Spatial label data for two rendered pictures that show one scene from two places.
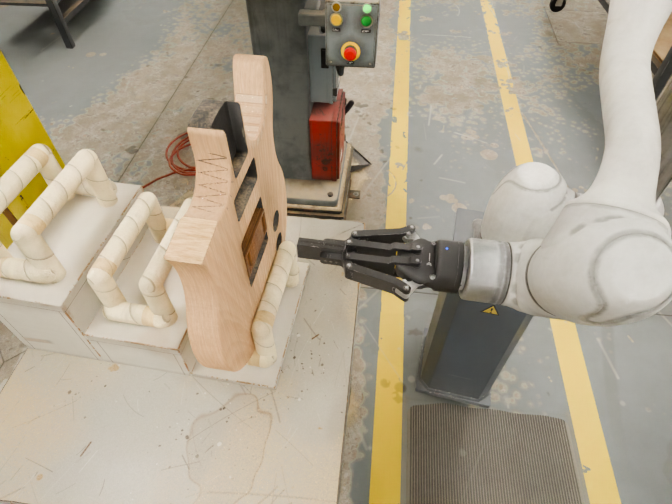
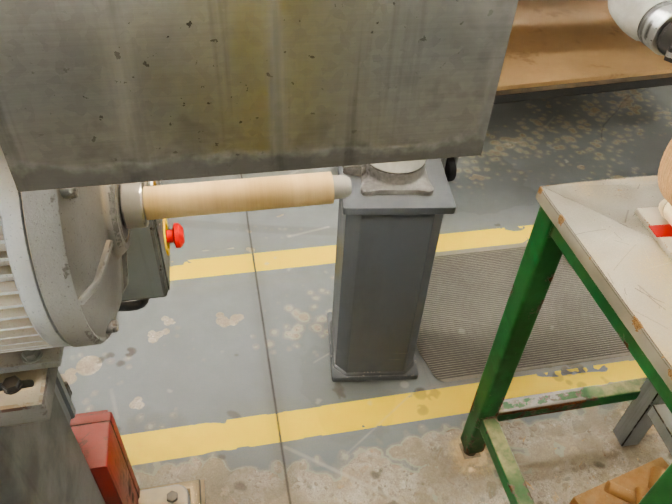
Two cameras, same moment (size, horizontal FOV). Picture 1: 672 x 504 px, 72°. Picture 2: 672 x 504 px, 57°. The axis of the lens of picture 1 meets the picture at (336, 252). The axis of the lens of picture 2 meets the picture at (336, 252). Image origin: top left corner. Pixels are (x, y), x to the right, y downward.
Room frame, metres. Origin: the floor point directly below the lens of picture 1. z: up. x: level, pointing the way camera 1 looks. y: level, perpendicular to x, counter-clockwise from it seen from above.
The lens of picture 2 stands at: (1.41, 0.72, 1.62)
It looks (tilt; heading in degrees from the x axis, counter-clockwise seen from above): 43 degrees down; 250
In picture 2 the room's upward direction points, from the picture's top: 3 degrees clockwise
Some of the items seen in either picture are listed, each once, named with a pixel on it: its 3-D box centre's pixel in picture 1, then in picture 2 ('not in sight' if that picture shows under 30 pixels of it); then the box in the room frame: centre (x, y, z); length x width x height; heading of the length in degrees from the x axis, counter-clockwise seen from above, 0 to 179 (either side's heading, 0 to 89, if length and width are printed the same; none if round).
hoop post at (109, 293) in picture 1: (110, 295); not in sight; (0.42, 0.36, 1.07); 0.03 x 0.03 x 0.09
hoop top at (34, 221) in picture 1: (58, 193); not in sight; (0.52, 0.42, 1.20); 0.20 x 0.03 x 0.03; 170
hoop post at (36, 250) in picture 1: (40, 255); not in sight; (0.44, 0.43, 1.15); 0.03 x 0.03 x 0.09
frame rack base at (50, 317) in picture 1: (85, 265); not in sight; (0.53, 0.45, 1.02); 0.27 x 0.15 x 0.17; 171
